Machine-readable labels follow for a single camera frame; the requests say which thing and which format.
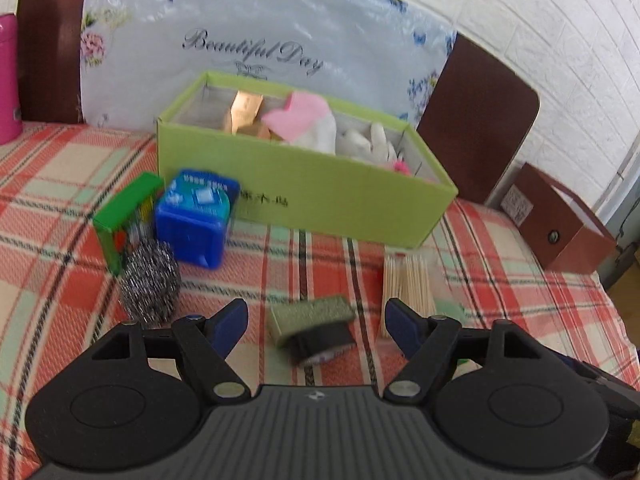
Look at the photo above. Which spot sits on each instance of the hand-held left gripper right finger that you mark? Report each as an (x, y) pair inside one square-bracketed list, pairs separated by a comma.
[(400, 325)]

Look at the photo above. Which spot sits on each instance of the brown shoe box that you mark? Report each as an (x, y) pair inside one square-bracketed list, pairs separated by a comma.
[(570, 250)]

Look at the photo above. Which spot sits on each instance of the white sock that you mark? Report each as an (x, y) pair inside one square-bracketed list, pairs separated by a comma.
[(322, 132)]

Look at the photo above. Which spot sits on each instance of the plaid bed sheet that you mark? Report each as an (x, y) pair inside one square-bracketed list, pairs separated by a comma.
[(50, 260)]

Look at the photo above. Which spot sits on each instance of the large light green cardboard box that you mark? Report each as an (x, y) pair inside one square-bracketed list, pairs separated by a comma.
[(325, 190)]

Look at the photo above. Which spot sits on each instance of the gold carton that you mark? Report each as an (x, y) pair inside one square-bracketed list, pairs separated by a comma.
[(245, 110)]

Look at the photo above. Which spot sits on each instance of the brown wooden headboard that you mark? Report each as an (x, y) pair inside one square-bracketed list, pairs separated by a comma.
[(475, 125)]

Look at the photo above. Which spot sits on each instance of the steel wool scourer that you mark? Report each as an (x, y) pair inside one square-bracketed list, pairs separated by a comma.
[(150, 280)]

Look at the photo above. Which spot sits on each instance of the clear box of toothpicks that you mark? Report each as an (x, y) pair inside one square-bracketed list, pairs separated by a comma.
[(407, 285)]

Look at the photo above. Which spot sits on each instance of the white cotton glove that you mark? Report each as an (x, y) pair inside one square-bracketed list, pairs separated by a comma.
[(384, 145), (355, 144)]

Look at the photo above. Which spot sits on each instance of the pink knit hat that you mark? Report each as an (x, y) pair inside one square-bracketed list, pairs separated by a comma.
[(295, 115)]

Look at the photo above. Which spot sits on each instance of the green scouring sponge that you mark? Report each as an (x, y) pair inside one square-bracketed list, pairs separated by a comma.
[(305, 315)]

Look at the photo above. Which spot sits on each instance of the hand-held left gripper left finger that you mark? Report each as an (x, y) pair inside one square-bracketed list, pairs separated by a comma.
[(230, 325)]

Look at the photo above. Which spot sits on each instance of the floral plastic-wrapped board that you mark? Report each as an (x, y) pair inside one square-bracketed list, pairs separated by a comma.
[(300, 25)]

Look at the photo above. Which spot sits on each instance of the small green carton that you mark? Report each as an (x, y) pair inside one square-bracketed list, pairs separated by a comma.
[(120, 215)]

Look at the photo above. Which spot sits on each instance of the pink thermos bottle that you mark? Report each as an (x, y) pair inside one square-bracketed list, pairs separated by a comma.
[(7, 85)]

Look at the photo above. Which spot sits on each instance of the blue plastic box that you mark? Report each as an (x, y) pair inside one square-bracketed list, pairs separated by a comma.
[(190, 230)]

